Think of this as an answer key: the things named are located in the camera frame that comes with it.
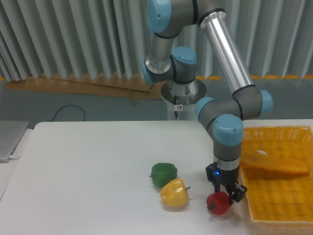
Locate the red bell pepper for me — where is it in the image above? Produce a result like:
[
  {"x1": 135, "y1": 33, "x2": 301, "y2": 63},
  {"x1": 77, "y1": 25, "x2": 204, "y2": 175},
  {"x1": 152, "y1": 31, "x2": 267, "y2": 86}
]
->
[{"x1": 206, "y1": 191, "x2": 230, "y2": 215}]

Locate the black floor cable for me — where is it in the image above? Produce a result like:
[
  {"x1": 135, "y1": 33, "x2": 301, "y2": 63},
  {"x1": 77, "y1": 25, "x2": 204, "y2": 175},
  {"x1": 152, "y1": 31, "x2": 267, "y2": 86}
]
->
[{"x1": 48, "y1": 104, "x2": 86, "y2": 122}]

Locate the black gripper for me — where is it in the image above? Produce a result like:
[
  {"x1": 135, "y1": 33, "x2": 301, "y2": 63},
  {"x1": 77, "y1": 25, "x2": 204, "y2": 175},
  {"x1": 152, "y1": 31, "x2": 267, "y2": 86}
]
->
[{"x1": 205, "y1": 162, "x2": 247, "y2": 205}]

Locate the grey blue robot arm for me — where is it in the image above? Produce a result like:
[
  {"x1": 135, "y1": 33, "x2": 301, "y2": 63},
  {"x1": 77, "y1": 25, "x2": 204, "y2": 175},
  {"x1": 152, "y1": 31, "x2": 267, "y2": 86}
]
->
[{"x1": 141, "y1": 0, "x2": 273, "y2": 204}]

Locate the yellow bell pepper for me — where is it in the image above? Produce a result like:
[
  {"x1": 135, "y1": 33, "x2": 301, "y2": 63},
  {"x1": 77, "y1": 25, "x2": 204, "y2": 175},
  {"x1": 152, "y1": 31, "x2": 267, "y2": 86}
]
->
[{"x1": 160, "y1": 179, "x2": 189, "y2": 207}]

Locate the brown cardboard sheet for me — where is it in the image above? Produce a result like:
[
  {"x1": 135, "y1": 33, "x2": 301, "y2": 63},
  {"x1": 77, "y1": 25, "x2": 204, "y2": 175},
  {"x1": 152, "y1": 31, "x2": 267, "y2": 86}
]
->
[{"x1": 5, "y1": 72, "x2": 165, "y2": 104}]

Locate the yellow woven basket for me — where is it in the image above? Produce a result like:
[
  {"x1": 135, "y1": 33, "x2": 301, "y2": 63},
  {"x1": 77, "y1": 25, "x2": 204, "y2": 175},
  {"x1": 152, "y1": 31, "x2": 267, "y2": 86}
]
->
[{"x1": 241, "y1": 126, "x2": 313, "y2": 224}]

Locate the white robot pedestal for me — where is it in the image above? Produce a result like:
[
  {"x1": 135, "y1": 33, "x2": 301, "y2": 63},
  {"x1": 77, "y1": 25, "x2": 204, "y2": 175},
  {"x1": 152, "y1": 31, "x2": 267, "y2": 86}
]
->
[{"x1": 161, "y1": 79, "x2": 207, "y2": 120}]

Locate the orange baguette bread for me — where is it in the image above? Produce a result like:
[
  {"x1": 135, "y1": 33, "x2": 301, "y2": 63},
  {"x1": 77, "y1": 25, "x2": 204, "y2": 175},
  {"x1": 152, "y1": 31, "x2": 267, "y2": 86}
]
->
[{"x1": 241, "y1": 150, "x2": 309, "y2": 174}]

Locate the green bell pepper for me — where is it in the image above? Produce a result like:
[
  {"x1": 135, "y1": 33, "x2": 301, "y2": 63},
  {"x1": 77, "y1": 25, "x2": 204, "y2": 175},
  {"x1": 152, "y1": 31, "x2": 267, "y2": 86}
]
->
[{"x1": 150, "y1": 163, "x2": 178, "y2": 188}]

